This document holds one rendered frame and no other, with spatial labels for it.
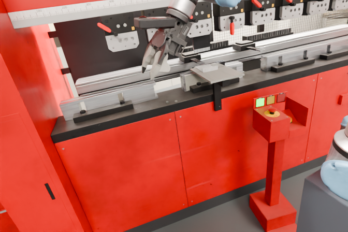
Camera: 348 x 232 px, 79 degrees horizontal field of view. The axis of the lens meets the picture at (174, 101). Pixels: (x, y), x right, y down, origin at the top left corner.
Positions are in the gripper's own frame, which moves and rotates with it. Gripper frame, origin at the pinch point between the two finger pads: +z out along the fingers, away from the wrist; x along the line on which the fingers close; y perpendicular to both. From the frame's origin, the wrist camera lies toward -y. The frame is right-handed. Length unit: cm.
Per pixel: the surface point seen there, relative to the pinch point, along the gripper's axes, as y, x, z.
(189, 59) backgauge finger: 57, 51, -10
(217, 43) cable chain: 86, 63, -29
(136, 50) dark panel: 39, 90, 2
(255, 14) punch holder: 65, 25, -47
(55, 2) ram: -23, 51, -6
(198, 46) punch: 45, 35, -18
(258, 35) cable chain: 115, 54, -50
